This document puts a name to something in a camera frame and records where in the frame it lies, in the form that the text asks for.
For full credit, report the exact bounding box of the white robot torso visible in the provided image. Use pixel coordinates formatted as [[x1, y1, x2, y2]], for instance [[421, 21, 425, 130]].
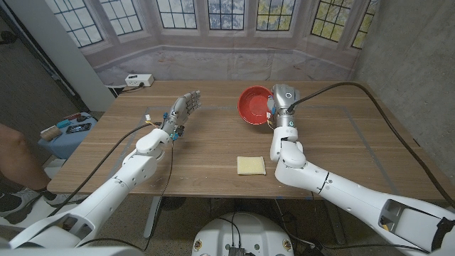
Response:
[[191, 212, 295, 256]]

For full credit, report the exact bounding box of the white power strip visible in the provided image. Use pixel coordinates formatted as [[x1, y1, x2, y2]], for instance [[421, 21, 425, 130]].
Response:
[[124, 73, 155, 88]]

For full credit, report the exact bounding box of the grey sneaker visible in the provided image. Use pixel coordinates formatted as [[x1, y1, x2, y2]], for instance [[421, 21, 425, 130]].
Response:
[[0, 188, 86, 216]]

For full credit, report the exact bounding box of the red bowl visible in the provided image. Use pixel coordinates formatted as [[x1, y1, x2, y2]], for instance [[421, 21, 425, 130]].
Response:
[[237, 85, 274, 126]]

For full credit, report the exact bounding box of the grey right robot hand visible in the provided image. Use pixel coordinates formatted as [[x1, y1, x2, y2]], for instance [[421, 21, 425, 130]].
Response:
[[266, 83, 301, 128]]

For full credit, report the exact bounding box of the yellow sponge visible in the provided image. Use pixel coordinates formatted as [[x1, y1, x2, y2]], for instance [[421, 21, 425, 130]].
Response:
[[236, 156, 267, 176]]

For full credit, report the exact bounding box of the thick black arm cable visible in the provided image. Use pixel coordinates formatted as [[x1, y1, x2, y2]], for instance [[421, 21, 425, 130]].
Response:
[[48, 122, 161, 218], [287, 81, 455, 209]]

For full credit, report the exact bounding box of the blue stool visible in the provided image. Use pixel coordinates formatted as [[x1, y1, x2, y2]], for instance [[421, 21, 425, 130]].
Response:
[[37, 112, 99, 160]]

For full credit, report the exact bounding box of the grey table leg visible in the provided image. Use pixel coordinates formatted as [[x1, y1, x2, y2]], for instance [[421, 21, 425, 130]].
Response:
[[143, 196, 164, 239], [323, 199, 346, 245]]

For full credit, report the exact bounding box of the tan brush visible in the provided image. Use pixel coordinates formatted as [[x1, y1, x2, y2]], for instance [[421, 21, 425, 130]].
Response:
[[39, 125, 63, 142]]

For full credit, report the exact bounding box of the black phone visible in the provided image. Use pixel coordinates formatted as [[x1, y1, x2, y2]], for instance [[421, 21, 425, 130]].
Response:
[[65, 122, 92, 135]]

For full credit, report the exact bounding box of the black round fan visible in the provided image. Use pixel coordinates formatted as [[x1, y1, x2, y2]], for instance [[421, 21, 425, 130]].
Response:
[[161, 196, 188, 211]]

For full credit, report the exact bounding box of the printed window backdrop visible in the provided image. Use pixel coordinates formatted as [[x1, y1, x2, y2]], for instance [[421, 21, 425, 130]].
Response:
[[44, 0, 380, 86]]

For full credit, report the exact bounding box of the person's bare leg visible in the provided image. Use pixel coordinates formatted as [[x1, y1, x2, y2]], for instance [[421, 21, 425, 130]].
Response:
[[0, 123, 47, 191]]

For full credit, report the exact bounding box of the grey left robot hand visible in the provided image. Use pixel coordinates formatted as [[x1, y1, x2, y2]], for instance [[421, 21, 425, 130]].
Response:
[[161, 90, 202, 138]]

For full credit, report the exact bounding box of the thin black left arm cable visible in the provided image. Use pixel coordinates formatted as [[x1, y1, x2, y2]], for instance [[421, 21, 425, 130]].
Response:
[[76, 137, 175, 252]]

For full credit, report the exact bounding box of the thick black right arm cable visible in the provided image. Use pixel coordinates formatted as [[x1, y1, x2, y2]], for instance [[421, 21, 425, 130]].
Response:
[[287, 81, 455, 209]]

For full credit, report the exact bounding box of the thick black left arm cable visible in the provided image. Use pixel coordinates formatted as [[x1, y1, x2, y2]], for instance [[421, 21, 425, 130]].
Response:
[[48, 122, 161, 218]]

